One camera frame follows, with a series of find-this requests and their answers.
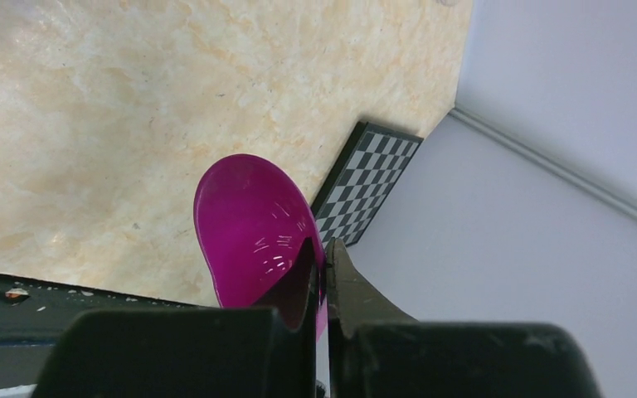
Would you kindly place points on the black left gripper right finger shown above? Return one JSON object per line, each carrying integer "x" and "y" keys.
{"x": 378, "y": 350}

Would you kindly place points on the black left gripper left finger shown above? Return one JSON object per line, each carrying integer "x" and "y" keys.
{"x": 266, "y": 350}

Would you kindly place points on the magenta plastic scoop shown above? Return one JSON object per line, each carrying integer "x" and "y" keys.
{"x": 251, "y": 220}

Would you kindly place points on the black white chessboard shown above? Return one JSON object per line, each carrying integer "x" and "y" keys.
{"x": 360, "y": 180}

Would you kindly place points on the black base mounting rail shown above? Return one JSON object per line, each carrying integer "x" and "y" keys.
{"x": 34, "y": 313}

